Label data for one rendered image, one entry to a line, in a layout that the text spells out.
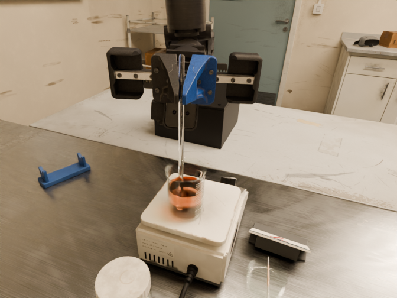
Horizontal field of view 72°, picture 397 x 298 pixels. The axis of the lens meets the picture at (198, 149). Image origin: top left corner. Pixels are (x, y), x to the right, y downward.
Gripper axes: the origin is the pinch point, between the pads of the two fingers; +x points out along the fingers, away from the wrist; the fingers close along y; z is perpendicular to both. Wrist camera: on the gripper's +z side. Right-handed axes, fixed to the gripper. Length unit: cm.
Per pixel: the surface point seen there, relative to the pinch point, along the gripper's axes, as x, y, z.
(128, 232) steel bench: -3.3, 9.0, 26.1
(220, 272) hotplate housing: 6.4, -5.6, 22.3
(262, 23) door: -290, -67, 17
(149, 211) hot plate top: 1.0, 4.4, 17.3
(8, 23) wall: -130, 101, 9
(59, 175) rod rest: -17.2, 26.6, 25.1
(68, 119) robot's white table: -47, 38, 26
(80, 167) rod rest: -20.3, 23.4, 25.1
